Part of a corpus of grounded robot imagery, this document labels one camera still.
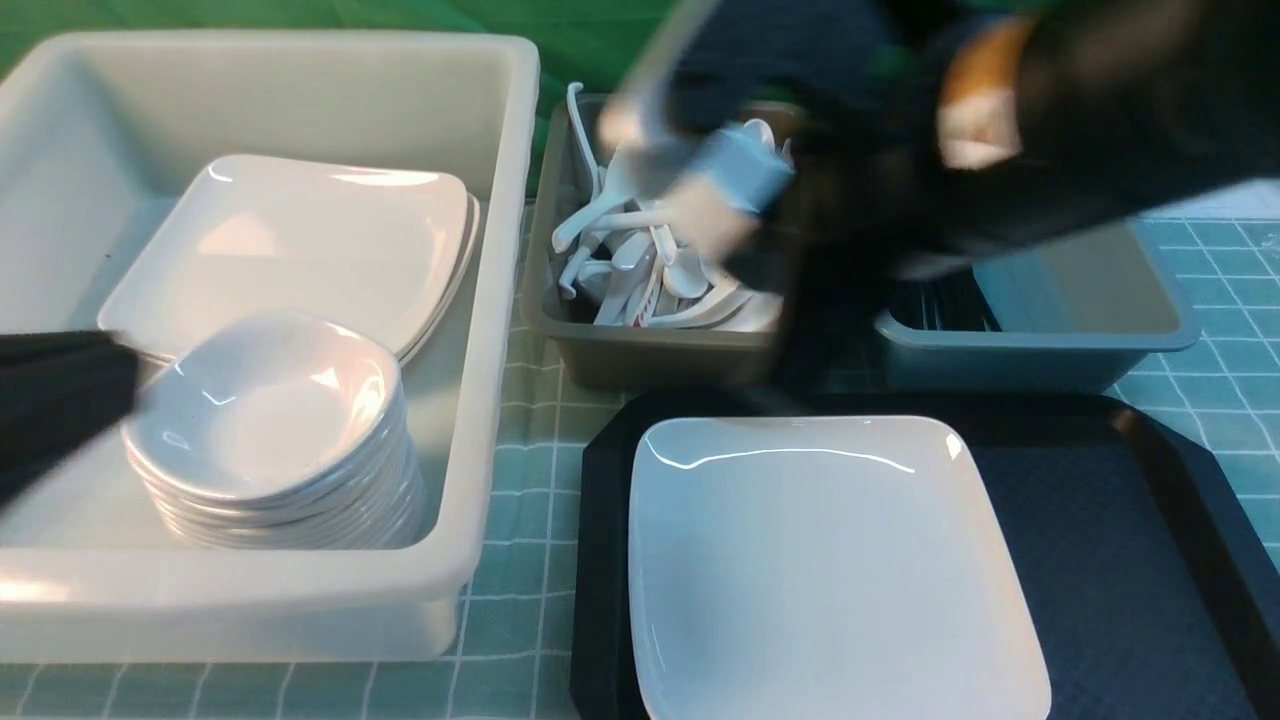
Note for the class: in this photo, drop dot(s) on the white square rice plate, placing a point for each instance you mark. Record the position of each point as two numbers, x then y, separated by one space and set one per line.
823 567

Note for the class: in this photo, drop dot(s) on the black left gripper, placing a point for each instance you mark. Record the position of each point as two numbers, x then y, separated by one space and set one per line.
59 390

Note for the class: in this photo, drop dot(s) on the bundle of black chopsticks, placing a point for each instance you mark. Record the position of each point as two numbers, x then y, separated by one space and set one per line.
951 303

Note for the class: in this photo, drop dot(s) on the stack of white small bowls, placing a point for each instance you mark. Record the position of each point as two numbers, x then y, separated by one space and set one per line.
282 431

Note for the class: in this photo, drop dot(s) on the green checked tablecloth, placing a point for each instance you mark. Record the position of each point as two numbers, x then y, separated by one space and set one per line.
514 651

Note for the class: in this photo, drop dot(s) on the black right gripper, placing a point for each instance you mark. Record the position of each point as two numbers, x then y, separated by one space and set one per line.
770 131

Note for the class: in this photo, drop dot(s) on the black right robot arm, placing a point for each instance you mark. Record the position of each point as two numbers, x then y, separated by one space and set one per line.
1034 124

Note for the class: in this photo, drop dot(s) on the large white plastic bin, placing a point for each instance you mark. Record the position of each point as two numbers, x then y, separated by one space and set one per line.
101 131

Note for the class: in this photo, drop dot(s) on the pile of white spoons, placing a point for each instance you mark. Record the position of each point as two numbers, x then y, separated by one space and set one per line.
638 275

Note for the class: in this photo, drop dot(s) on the black serving tray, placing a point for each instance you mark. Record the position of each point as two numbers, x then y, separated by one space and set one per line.
1151 595

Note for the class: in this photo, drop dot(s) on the brown spoon bin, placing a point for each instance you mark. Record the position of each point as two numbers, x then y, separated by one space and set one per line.
602 356

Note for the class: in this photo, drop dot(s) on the stack of white square plates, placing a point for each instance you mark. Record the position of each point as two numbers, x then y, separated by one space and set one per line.
379 251

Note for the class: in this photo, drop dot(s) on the grey-blue chopstick bin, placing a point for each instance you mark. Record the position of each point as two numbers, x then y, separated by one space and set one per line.
1075 315

